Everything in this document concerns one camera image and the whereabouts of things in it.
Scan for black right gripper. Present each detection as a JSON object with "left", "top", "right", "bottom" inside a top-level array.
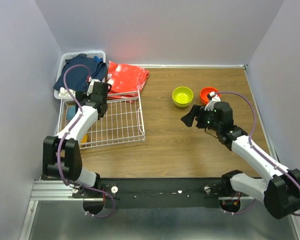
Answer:
[{"left": 181, "top": 103, "right": 222, "bottom": 132}]

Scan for lime green bowl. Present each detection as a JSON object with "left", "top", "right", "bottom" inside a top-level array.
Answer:
[
  {"left": 172, "top": 86, "right": 194, "bottom": 105},
  {"left": 173, "top": 100, "right": 191, "bottom": 108}
]

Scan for blue bowl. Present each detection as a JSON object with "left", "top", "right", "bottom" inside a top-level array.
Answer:
[{"left": 66, "top": 106, "right": 76, "bottom": 122}]

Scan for orange bowl front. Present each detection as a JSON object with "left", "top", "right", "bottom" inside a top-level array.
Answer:
[{"left": 200, "top": 98, "right": 210, "bottom": 106}]

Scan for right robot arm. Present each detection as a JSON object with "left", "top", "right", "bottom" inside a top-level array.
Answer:
[{"left": 181, "top": 101, "right": 300, "bottom": 219}]

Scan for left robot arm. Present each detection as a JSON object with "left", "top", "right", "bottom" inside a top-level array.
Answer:
[{"left": 42, "top": 81, "right": 112, "bottom": 198}]

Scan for white cloth bag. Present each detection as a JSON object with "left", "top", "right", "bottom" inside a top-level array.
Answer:
[{"left": 58, "top": 87, "right": 76, "bottom": 99}]

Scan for dark blue denim cloth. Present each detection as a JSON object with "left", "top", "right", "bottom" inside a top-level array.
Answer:
[{"left": 53, "top": 53, "right": 107, "bottom": 93}]

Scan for yellow orange bowl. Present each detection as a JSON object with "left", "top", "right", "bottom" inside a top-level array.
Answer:
[{"left": 80, "top": 133, "right": 88, "bottom": 145}]

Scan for white plastic basket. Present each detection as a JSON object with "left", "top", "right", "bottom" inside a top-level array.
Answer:
[{"left": 53, "top": 50, "right": 108, "bottom": 100}]

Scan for red white tie-dye towel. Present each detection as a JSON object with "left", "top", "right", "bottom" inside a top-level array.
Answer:
[{"left": 107, "top": 61, "right": 149, "bottom": 99}]

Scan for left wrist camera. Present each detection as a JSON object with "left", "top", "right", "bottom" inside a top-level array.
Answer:
[{"left": 86, "top": 77, "right": 101, "bottom": 96}]

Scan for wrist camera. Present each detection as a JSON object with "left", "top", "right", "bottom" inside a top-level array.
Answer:
[
  {"left": 86, "top": 77, "right": 101, "bottom": 96},
  {"left": 204, "top": 91, "right": 221, "bottom": 111}
]

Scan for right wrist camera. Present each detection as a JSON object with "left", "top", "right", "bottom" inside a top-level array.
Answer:
[{"left": 204, "top": 91, "right": 221, "bottom": 111}]

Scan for white wire dish rack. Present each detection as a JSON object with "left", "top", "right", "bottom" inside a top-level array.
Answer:
[{"left": 57, "top": 93, "right": 145, "bottom": 149}]

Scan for aluminium frame rail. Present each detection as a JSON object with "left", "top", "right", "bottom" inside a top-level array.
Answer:
[{"left": 17, "top": 177, "right": 300, "bottom": 240}]

